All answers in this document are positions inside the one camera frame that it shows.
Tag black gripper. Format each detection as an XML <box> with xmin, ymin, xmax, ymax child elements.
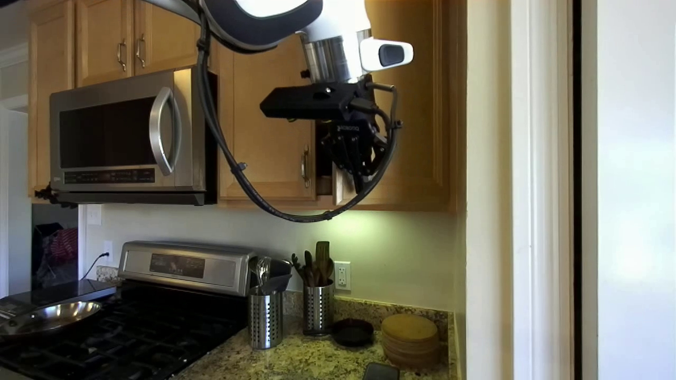
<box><xmin>317</xmin><ymin>114</ymin><xmax>389</xmax><ymax>198</ymax></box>

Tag wide wooden cabinet door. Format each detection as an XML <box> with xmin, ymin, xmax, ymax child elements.
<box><xmin>214</xmin><ymin>38</ymin><xmax>319</xmax><ymax>208</ymax></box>

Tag short wooden cabinet door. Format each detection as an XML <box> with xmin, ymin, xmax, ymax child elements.
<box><xmin>75</xmin><ymin>0</ymin><xmax>136</xmax><ymax>90</ymax></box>
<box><xmin>133</xmin><ymin>0</ymin><xmax>214</xmax><ymax>77</ymax></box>

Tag white door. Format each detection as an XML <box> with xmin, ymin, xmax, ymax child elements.
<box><xmin>582</xmin><ymin>0</ymin><xmax>676</xmax><ymax>380</ymax></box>

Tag tall narrow wooden cabinet door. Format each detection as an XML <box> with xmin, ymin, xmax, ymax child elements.
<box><xmin>27</xmin><ymin>0</ymin><xmax>78</xmax><ymax>198</ymax></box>

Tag wooden spatula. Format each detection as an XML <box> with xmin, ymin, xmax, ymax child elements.
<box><xmin>313</xmin><ymin>240</ymin><xmax>335</xmax><ymax>288</ymax></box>

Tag black cooking utensil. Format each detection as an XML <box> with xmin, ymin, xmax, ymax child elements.
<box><xmin>290</xmin><ymin>249</ymin><xmax>317</xmax><ymax>288</ymax></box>

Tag black serving spoon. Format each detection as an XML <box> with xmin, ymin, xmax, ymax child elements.
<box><xmin>265</xmin><ymin>257</ymin><xmax>295</xmax><ymax>299</ymax></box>

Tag steel utensil holder wooden tools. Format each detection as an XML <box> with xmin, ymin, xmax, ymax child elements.
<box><xmin>302</xmin><ymin>281</ymin><xmax>339</xmax><ymax>339</ymax></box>

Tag metal ladle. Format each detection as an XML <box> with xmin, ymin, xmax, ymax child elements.
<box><xmin>248</xmin><ymin>253</ymin><xmax>274</xmax><ymax>297</ymax></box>

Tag black round lid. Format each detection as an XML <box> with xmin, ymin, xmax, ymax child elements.
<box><xmin>329</xmin><ymin>317</ymin><xmax>376</xmax><ymax>348</ymax></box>

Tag steel utensil holder with ladles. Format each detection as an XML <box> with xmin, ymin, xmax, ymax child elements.
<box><xmin>248</xmin><ymin>289</ymin><xmax>286</xmax><ymax>354</ymax></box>

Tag stainless steel microwave oven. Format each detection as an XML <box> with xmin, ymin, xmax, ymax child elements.
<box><xmin>47</xmin><ymin>65</ymin><xmax>222</xmax><ymax>209</ymax></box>

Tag black gas stove steel panel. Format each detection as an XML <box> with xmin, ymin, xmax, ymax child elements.
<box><xmin>0</xmin><ymin>240</ymin><xmax>257</xmax><ymax>380</ymax></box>

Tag silver frying pan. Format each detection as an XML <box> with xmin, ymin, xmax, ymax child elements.
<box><xmin>0</xmin><ymin>299</ymin><xmax>105</xmax><ymax>342</ymax></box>

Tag silver cabinet door handle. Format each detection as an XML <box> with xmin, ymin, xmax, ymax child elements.
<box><xmin>115</xmin><ymin>38</ymin><xmax>131</xmax><ymax>75</ymax></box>
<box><xmin>133</xmin><ymin>34</ymin><xmax>149</xmax><ymax>73</ymax></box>
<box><xmin>299</xmin><ymin>148</ymin><xmax>313</xmax><ymax>189</ymax></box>

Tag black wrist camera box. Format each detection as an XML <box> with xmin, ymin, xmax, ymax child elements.
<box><xmin>257</xmin><ymin>82</ymin><xmax>357</xmax><ymax>122</ymax></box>

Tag white wall outlet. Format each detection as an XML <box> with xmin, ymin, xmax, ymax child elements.
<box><xmin>331</xmin><ymin>261</ymin><xmax>356</xmax><ymax>297</ymax></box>

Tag white door frame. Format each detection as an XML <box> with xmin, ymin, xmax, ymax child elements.
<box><xmin>511</xmin><ymin>0</ymin><xmax>576</xmax><ymax>380</ymax></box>

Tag wall outlet with plugged cord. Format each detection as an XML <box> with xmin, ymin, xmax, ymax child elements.
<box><xmin>78</xmin><ymin>247</ymin><xmax>119</xmax><ymax>286</ymax></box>

